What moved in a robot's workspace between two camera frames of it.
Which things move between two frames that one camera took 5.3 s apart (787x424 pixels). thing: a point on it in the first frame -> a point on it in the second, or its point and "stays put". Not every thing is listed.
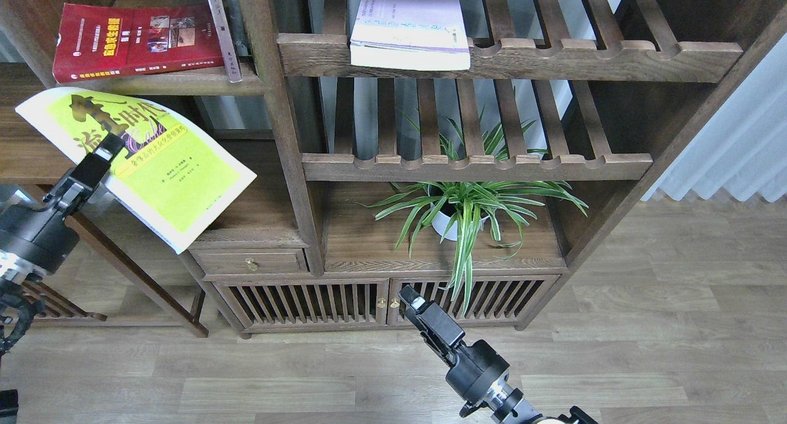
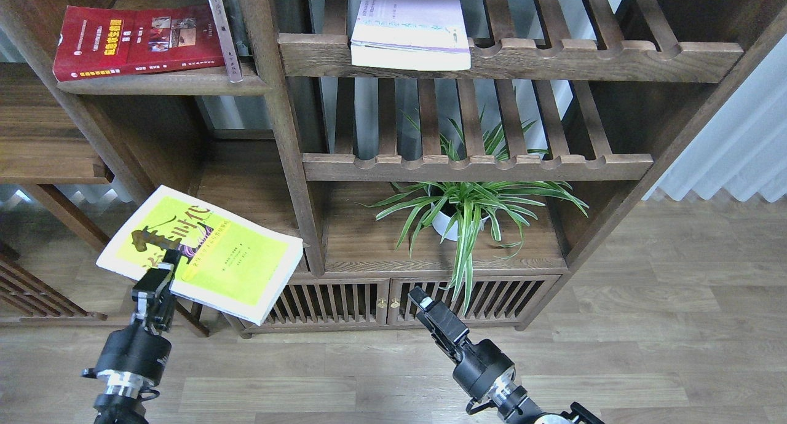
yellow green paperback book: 173,183 -> 227,262
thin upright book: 223,31 stays put
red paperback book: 94,42 stays put
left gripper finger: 94,166 -> 154,296
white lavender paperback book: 409,26 stays put
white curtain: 743,147 stays put
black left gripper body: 38,238 -> 134,351
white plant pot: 442,222 stays put
